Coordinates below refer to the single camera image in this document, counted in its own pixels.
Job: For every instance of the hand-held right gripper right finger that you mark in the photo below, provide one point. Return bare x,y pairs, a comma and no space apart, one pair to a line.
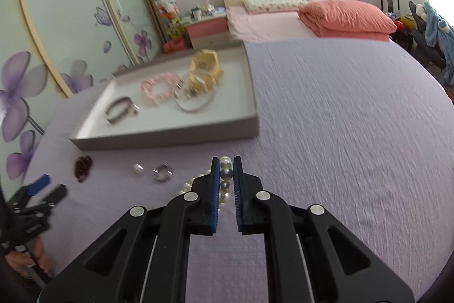
238,198

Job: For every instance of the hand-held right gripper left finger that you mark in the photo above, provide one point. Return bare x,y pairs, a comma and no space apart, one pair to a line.
214,198

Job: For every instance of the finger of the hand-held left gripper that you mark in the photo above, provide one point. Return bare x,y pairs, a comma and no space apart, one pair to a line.
55,194
38,184

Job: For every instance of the grey cardboard tray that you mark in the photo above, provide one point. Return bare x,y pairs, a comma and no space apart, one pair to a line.
159,127

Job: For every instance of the thin silver bangle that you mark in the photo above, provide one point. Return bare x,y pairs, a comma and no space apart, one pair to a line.
189,109

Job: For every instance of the yellow wrist watch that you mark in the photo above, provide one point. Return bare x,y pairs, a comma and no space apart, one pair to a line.
204,61

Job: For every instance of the person's left hand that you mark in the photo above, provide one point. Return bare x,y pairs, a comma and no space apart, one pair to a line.
42,253

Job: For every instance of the single pearl earring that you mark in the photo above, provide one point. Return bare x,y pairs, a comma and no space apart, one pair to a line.
137,168

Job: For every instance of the purple bed blanket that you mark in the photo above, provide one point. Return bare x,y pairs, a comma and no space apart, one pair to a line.
337,129

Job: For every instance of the floral sliding door wardrobe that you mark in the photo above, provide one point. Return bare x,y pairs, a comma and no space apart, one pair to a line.
53,22

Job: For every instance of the pink white nightstand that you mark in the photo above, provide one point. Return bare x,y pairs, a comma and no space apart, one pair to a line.
205,31

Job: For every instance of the pink bed sheet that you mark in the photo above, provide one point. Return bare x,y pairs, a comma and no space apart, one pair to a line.
262,24

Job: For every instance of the floral white pillow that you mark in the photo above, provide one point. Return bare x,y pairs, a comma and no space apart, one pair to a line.
273,2

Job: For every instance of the plush toy display tube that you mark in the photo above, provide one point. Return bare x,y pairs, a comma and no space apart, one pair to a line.
165,4

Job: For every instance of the pink folded duvet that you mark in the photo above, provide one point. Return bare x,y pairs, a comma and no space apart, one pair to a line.
347,17

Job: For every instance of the grey office chair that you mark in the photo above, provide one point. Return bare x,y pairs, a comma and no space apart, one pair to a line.
425,47

